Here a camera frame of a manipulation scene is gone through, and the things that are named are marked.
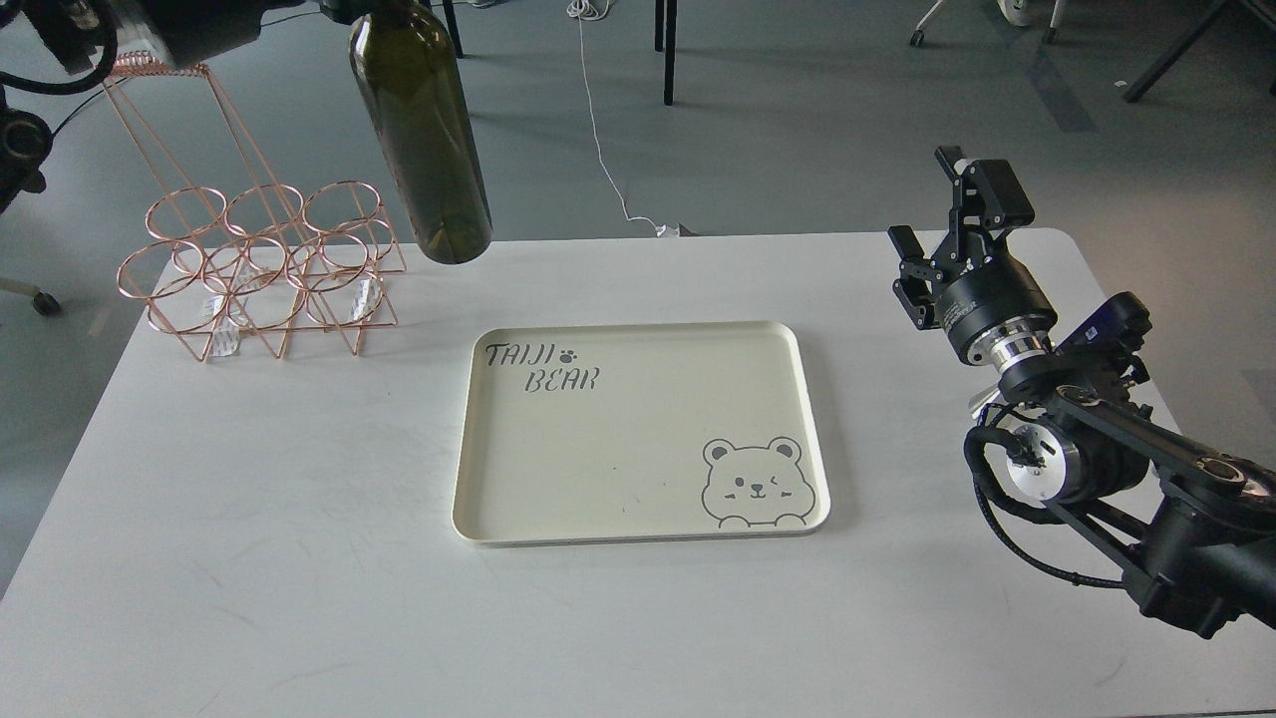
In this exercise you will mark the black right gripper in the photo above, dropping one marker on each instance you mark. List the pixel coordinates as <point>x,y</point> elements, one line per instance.
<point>989,306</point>

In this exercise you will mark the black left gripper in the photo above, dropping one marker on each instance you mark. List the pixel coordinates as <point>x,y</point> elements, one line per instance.
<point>183,33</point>

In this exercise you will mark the dark green wine bottle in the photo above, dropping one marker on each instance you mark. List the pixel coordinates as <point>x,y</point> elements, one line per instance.
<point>406,68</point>

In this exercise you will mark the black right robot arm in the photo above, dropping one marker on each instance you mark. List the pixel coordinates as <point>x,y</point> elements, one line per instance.
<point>1058,441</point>

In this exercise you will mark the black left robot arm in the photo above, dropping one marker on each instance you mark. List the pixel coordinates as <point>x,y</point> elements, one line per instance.
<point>87,39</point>

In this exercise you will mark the black diagonal desk leg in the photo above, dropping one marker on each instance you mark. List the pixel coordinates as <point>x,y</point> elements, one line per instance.
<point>1174,52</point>

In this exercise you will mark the caster wheel at left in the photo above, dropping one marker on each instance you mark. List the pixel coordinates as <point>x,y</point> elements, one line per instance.
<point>43,302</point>

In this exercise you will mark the black table legs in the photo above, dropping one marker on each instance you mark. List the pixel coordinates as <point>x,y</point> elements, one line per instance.
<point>665,26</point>

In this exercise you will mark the cream bear serving tray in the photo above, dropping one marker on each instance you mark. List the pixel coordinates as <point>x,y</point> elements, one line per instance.
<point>638,432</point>

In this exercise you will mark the copper wire wine rack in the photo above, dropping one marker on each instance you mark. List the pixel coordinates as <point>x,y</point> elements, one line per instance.
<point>266,263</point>

